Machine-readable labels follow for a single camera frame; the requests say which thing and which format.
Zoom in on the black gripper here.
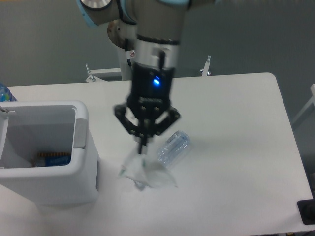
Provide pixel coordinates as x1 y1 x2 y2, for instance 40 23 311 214
113 63 181 154

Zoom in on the clear crushed plastic bottle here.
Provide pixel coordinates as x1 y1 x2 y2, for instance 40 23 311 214
157 130 191 169

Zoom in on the white plastic wrapper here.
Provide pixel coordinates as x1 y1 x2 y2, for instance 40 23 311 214
118 150 178 190

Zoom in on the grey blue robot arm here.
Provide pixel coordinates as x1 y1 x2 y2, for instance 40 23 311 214
77 0 207 154

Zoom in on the white trash can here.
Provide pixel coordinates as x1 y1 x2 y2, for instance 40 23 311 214
0 100 99 205

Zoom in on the blue snack package in bin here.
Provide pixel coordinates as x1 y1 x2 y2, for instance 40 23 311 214
32 152 71 167

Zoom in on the blue water bottle at edge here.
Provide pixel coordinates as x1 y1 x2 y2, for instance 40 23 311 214
0 83 17 102

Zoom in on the white furniture piece at right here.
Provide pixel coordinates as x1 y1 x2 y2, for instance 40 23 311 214
291 84 315 130

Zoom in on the black device at table corner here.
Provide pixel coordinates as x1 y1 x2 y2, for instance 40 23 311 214
297 199 315 225

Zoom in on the white metal base frame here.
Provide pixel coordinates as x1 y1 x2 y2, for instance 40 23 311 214
85 55 212 83

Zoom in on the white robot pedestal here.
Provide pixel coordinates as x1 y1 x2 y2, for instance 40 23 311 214
107 19 137 81

